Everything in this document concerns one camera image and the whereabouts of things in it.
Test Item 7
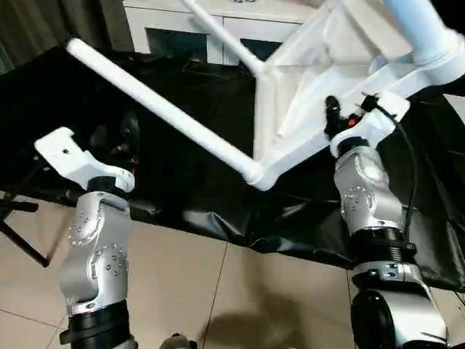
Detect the white plastic table leg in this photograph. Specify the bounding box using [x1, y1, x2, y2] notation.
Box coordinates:
[66, 37, 262, 187]
[384, 0, 465, 87]
[183, 0, 272, 79]

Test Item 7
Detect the white plastic table top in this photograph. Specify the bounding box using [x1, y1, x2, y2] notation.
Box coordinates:
[252, 0, 465, 192]

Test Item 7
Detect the black mat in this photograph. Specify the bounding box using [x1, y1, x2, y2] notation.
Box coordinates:
[0, 45, 465, 292]

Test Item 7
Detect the white cabinet with glass doors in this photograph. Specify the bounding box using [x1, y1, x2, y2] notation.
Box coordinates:
[122, 0, 315, 66]

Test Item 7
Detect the grey curtain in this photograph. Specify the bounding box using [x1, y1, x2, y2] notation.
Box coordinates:
[0, 0, 135, 76]

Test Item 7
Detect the black metal stand foot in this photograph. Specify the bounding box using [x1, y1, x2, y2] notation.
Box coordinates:
[0, 192, 50, 268]

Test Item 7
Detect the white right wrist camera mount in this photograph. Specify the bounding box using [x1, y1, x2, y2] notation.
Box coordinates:
[329, 90, 411, 159]

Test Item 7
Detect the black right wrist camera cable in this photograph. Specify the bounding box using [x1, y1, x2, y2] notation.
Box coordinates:
[363, 94, 419, 248]

